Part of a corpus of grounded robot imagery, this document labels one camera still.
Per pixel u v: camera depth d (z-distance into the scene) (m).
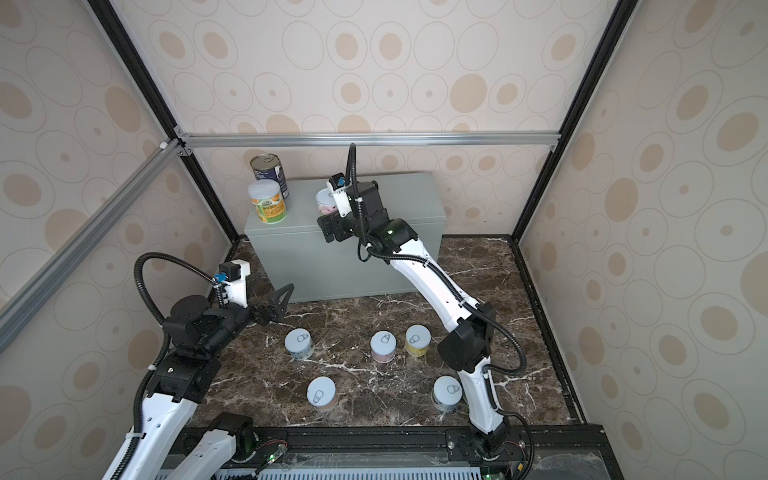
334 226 0.68
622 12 0.68
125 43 0.71
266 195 0.72
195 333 0.49
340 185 0.65
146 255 0.46
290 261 0.90
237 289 0.57
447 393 0.78
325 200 0.73
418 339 0.87
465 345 0.56
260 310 0.59
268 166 0.75
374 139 1.26
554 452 0.73
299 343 0.86
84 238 0.62
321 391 0.77
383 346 0.85
